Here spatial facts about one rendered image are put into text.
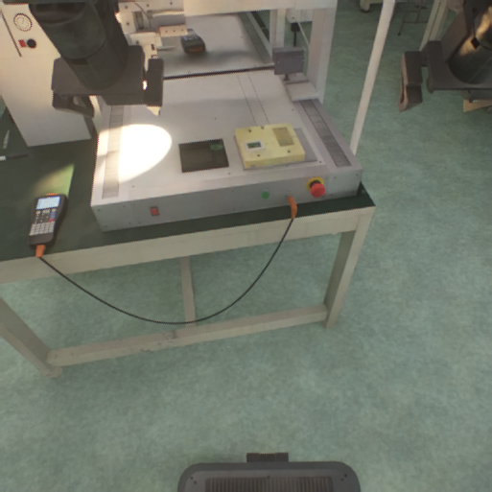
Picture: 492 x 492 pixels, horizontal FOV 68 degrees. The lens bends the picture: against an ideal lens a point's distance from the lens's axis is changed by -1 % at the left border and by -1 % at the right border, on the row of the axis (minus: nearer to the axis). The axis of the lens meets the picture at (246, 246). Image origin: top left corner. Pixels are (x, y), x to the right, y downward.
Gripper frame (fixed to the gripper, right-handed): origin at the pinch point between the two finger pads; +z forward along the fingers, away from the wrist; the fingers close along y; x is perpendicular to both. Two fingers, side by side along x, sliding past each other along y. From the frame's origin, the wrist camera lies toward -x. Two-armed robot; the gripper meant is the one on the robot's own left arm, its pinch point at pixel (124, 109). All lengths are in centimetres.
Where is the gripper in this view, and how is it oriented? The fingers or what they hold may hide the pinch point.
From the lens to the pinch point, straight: 59.7
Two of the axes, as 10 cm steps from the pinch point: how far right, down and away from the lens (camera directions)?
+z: 0.1, 1.8, 9.8
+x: 0.1, 9.8, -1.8
